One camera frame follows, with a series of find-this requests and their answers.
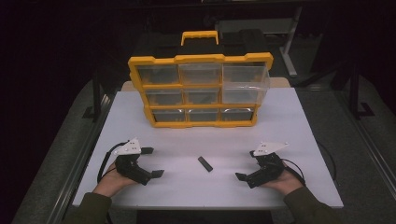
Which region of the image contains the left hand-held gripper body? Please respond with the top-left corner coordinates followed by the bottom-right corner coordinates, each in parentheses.
top-left (111, 137), bottom-right (154, 187)

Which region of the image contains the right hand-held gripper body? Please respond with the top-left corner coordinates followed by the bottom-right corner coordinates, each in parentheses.
top-left (246, 141), bottom-right (290, 189)

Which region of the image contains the small black stick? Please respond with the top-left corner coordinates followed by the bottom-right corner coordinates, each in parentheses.
top-left (197, 156), bottom-right (214, 173)

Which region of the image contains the large clear drawer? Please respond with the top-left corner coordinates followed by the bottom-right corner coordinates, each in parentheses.
top-left (221, 63), bottom-right (271, 105)

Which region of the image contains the person's right hand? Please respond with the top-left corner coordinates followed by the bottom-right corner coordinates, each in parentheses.
top-left (261, 161), bottom-right (304, 196)

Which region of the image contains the person's left hand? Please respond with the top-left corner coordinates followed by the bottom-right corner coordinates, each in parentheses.
top-left (92, 161), bottom-right (139, 199)

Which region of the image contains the black metal stand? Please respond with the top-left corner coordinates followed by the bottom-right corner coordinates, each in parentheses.
top-left (347, 60), bottom-right (376, 120)
top-left (82, 71), bottom-right (105, 123)

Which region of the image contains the set of small clear drawers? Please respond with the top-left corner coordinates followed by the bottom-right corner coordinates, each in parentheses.
top-left (136, 63), bottom-right (255, 123)

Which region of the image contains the yellow organizer cabinet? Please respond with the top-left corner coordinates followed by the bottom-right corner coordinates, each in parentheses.
top-left (127, 30), bottom-right (275, 129)

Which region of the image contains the white metal stand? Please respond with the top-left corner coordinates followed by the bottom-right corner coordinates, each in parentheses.
top-left (278, 6), bottom-right (304, 78)

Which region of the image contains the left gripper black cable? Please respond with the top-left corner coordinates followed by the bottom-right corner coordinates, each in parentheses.
top-left (96, 141), bottom-right (129, 185)

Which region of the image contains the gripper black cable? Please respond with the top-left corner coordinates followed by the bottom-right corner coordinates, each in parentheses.
top-left (281, 158), bottom-right (307, 188)
top-left (96, 141), bottom-right (129, 185)

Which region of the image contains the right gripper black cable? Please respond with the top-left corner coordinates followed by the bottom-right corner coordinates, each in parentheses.
top-left (281, 158), bottom-right (307, 188)

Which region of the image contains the metal rail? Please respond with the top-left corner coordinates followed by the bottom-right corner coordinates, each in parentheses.
top-left (337, 90), bottom-right (396, 197)
top-left (46, 92), bottom-right (115, 224)

